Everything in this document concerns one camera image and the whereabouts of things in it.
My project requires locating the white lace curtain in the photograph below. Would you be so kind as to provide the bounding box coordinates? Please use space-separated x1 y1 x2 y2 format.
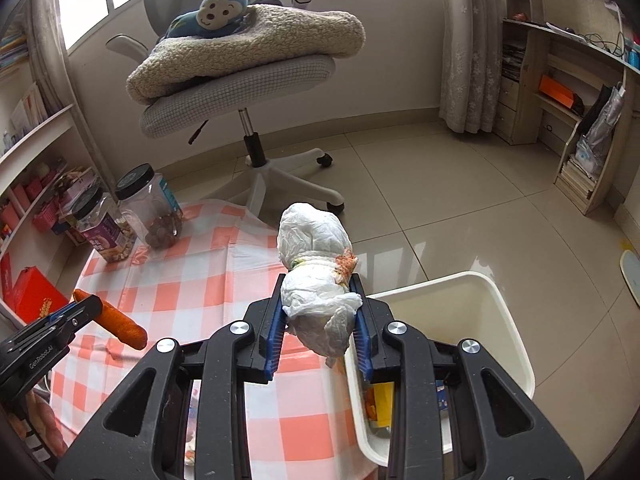
440 0 506 133

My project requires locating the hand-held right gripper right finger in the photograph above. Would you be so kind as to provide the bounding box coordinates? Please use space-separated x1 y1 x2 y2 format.
349 272 586 480

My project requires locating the white plastic bag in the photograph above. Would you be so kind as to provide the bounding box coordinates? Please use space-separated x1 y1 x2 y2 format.
276 202 363 368

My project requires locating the white plastic bin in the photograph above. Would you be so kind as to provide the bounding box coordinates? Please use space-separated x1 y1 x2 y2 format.
345 270 536 467

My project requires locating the clear jar with black lid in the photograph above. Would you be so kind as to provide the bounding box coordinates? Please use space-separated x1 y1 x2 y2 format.
115 163 183 248

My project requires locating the stack of magazines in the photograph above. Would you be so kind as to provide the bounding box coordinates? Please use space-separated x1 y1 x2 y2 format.
501 42 526 81

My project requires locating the purple label nut jar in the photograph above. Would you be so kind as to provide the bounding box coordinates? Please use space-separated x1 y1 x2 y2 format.
70 187 136 263

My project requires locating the red gift box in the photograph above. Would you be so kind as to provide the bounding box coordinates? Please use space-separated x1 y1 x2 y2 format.
10 266 71 333

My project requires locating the person's left hand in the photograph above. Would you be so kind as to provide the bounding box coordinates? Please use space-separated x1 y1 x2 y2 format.
29 392 69 460

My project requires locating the blue monkey plush toy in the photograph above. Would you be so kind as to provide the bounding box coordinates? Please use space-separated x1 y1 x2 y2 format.
162 0 261 41

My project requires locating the red flat box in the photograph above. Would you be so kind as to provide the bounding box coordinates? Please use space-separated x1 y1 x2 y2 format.
0 252 16 306

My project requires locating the wooden desk bookshelf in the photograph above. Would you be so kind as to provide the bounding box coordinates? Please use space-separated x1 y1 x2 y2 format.
495 0 640 216

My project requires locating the white flat board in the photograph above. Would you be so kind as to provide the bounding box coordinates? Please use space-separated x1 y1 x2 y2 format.
620 250 640 306

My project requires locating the orange carrot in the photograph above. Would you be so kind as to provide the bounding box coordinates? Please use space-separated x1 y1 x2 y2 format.
72 289 148 348

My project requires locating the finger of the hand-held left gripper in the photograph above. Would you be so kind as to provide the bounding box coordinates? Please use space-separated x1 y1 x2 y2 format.
0 294 105 350
0 327 72 392

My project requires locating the grey office chair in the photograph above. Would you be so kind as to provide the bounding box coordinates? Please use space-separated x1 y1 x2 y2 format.
105 0 346 213

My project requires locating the pink plastic basket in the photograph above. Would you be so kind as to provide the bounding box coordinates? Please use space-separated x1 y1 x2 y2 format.
32 205 66 233

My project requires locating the white wall shelf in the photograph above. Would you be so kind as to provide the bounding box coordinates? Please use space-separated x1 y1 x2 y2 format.
0 25 108 321

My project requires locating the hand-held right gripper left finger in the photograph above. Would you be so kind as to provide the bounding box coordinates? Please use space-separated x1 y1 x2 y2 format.
60 274 291 480

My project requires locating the orange flat box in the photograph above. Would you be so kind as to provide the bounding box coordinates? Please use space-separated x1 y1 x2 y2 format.
537 74 576 108

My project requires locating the orange checkered tablecloth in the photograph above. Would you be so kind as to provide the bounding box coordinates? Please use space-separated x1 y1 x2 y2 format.
50 200 371 480

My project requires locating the stack of books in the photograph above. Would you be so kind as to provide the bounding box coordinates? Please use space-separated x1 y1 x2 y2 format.
557 155 601 201

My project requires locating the silver bag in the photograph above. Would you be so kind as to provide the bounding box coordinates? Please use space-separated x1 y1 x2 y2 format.
575 85 626 176

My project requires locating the yellow snack packet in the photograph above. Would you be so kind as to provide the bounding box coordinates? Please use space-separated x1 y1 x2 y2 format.
367 382 396 428

